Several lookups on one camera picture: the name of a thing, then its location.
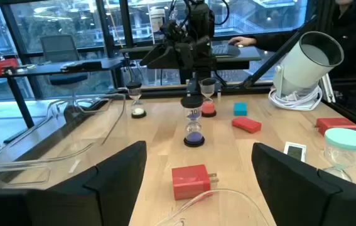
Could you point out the person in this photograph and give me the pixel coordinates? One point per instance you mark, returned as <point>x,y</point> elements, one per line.
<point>353,31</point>

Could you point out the small red bottle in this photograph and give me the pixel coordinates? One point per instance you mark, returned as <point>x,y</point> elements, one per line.
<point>190,182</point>

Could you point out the small white digital thermometer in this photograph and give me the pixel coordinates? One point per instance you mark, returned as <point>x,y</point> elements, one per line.
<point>295,152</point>

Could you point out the large clear plastic tray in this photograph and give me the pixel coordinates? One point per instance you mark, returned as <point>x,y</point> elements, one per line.
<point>209,190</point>

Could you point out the red plug charger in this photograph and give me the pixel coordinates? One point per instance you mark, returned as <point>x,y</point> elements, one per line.
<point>336,124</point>

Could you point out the white container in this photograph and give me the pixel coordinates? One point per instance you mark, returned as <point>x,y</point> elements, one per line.
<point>157,22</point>

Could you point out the flat black case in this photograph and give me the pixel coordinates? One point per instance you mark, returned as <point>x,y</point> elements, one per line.
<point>82,66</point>

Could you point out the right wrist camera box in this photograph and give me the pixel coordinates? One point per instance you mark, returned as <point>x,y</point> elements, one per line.
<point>173,31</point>

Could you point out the teal rectangular block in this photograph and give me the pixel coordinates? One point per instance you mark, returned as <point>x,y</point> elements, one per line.
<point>240,109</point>

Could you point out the black raised desk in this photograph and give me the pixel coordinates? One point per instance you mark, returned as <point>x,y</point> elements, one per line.
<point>246,59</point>

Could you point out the black spice bottle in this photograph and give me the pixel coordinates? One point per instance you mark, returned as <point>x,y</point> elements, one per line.
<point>193,138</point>

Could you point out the red rectangular block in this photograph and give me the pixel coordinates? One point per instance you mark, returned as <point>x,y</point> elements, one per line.
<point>246,124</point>

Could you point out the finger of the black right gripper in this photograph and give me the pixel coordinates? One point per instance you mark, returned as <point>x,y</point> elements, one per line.
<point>165,58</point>
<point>204,48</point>

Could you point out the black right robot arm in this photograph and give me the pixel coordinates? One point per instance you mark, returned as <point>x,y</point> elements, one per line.
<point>201,15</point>

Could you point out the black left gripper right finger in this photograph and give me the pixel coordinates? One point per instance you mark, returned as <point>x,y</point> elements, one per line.
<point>297,197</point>

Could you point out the clear plastic hourglass tray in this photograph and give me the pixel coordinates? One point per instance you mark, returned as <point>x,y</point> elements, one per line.
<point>86,103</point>

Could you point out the person's hand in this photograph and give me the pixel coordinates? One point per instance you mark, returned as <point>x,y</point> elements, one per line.
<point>242,41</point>

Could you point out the grey office chair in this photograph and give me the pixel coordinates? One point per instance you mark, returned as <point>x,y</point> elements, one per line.
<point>58,47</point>

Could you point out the black keyboard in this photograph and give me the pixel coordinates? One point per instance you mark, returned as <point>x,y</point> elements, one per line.
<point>224,50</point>

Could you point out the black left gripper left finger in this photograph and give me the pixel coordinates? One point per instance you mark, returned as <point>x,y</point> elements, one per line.
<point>86,201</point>

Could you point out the black diagonal pole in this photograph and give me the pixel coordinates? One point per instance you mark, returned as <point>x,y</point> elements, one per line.
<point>268,62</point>

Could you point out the long black desk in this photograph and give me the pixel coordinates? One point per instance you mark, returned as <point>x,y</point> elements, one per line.
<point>49,67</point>

